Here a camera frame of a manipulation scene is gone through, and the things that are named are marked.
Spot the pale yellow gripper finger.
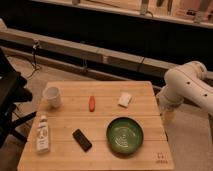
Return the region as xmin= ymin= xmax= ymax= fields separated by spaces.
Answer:
xmin=164 ymin=111 xmax=175 ymax=125

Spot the black eraser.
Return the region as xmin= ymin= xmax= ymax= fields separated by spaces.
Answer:
xmin=72 ymin=129 xmax=92 ymax=152

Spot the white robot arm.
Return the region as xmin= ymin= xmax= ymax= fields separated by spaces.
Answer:
xmin=156 ymin=61 xmax=213 ymax=124

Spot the white sponge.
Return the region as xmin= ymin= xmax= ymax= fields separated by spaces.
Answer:
xmin=118 ymin=92 xmax=132 ymax=107

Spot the green bowl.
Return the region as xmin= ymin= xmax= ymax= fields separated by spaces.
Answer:
xmin=106 ymin=117 xmax=144 ymax=155

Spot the orange carrot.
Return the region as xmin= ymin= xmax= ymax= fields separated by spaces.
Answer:
xmin=89 ymin=96 xmax=95 ymax=112

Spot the wooden table board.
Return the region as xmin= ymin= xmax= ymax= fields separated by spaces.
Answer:
xmin=18 ymin=81 xmax=174 ymax=171

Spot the white cup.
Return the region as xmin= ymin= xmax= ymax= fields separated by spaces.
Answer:
xmin=42 ymin=87 xmax=62 ymax=108

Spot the white bottle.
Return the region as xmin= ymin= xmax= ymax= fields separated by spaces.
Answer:
xmin=36 ymin=115 xmax=50 ymax=153

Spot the black chair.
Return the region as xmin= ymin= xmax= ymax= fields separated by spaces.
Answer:
xmin=0 ymin=48 xmax=36 ymax=148

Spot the black cable on floor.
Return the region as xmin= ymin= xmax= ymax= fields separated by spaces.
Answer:
xmin=26 ymin=40 xmax=42 ymax=80

